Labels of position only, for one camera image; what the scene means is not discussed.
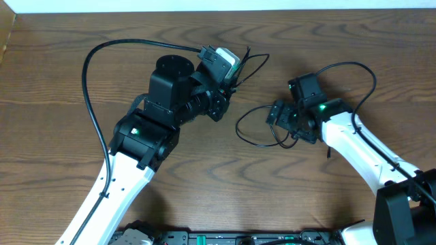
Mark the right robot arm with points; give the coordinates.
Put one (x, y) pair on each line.
(405, 196)

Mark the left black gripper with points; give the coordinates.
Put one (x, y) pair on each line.
(220, 103)

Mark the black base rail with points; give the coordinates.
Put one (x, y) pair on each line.
(139, 232)

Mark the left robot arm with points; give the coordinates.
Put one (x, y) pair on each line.
(178, 92)

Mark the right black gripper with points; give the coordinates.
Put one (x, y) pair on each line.
(307, 137)

